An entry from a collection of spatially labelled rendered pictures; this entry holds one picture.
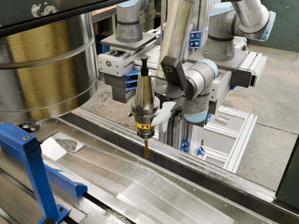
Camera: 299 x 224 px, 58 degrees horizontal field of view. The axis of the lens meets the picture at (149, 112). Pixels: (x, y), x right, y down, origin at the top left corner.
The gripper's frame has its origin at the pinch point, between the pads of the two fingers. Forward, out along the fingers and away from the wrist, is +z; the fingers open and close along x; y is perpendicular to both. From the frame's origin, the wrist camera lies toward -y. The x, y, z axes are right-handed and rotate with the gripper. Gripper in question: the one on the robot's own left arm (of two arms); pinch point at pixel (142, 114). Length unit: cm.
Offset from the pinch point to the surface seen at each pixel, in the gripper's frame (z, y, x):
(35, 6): 28.4, -29.2, -11.3
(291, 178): -43, 38, -33
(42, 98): 26.2, -18.7, -5.6
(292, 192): -43, 44, -35
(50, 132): 8.4, 9.6, 23.4
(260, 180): -133, 130, -18
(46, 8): 27.5, -28.9, -11.1
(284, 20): -439, 80, 39
